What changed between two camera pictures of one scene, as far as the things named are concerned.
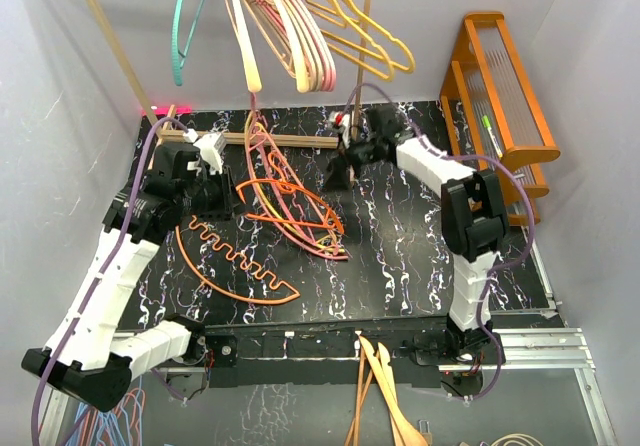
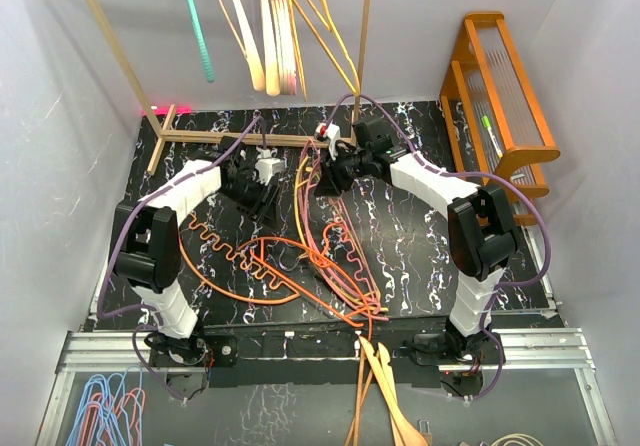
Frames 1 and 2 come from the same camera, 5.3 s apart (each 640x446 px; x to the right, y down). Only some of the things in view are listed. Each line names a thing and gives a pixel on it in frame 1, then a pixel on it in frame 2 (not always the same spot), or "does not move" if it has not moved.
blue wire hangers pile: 121,426 does not move
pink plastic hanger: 329,74 to 287,57
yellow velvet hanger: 342,50 to 297,33
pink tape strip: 178,110 does not move
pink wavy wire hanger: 272,197 to 314,260
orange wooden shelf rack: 490,100 does not move
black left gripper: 228,196 to 262,212
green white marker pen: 486,124 does not move
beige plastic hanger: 298,69 to 270,48
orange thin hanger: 286,186 to 322,258
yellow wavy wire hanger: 278,218 to 310,262
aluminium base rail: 538,348 does not move
